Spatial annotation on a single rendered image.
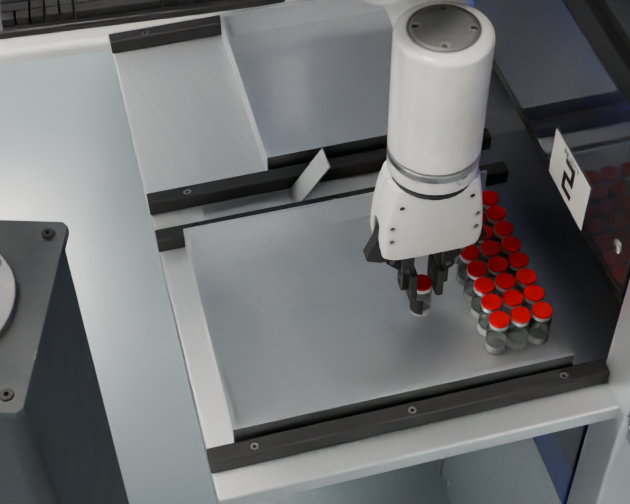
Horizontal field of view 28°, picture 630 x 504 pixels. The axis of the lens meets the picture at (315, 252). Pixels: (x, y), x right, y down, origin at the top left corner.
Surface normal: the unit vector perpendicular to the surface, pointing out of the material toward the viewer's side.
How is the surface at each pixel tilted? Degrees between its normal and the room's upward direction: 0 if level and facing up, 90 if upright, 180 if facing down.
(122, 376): 0
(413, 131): 90
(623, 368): 90
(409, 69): 90
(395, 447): 0
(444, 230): 94
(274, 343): 0
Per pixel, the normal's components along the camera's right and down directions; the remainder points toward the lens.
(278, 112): -0.01, -0.65
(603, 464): -0.97, 0.20
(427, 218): 0.22, 0.75
